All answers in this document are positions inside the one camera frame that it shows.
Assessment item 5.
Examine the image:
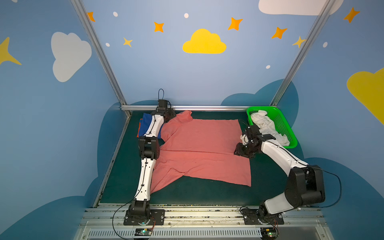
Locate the pink t shirt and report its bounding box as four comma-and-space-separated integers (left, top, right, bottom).
151, 111, 252, 193

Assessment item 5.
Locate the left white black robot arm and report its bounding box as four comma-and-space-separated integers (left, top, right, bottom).
126, 107, 176, 225

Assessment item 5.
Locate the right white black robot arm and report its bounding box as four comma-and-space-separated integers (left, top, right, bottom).
234, 125, 326, 224

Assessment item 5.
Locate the white grey t shirt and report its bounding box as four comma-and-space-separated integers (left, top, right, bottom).
251, 110, 290, 147

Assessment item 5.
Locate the folded blue t shirt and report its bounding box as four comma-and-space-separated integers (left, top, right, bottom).
140, 113, 164, 139

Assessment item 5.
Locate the green plastic basket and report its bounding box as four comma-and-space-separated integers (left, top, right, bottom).
247, 106, 298, 149

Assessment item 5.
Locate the folded orange t shirt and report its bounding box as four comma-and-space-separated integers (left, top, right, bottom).
137, 119, 143, 138

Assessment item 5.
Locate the right circuit board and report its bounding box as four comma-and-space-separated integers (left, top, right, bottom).
261, 228, 279, 240

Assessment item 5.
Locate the left green circuit board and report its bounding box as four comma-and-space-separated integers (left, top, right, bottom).
135, 229, 152, 237

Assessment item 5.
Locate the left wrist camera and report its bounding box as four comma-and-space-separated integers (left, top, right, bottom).
157, 100, 169, 111

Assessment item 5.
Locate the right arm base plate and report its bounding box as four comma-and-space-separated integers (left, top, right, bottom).
240, 208, 284, 225

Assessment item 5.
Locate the left aluminium frame post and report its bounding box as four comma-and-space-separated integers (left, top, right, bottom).
71, 0, 127, 106

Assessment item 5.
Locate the aluminium frame post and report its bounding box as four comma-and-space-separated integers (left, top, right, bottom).
270, 0, 336, 107
71, 0, 127, 106

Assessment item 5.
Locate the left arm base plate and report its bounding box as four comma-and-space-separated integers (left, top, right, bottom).
123, 209, 166, 226

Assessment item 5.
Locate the aluminium rail base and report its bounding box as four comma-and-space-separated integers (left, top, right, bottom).
74, 204, 334, 240

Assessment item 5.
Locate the right aluminium frame post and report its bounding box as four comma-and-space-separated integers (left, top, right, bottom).
270, 0, 336, 107

